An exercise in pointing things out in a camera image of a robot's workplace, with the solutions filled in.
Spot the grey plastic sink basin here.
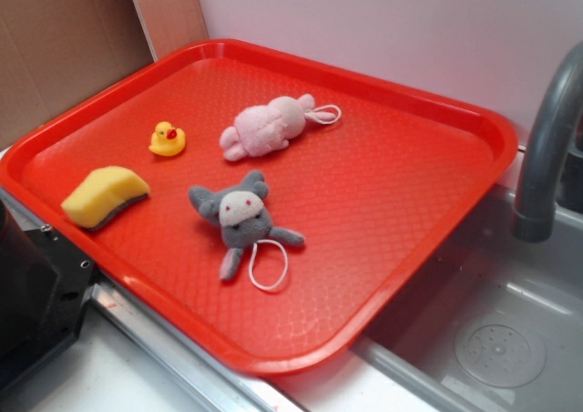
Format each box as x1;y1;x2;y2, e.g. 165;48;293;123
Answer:
353;187;582;411

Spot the yellow rubber duck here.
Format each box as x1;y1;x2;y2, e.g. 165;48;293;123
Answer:
148;121;186;157

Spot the brown cardboard panel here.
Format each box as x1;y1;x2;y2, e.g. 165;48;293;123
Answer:
1;0;208;148

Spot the yellow sponge with grey pad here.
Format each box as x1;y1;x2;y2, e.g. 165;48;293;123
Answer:
61;166;150;231

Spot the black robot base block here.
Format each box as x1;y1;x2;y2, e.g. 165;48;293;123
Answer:
1;205;96;393

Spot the red plastic tray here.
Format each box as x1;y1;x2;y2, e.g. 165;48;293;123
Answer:
1;40;518;376

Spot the pink plush bunny toy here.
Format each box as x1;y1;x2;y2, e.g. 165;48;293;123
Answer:
220;94;342;161

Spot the grey plastic faucet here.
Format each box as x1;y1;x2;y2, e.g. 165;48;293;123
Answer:
511;43;582;242

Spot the grey plush animal toy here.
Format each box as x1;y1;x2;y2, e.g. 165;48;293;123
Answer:
188;170;305;293

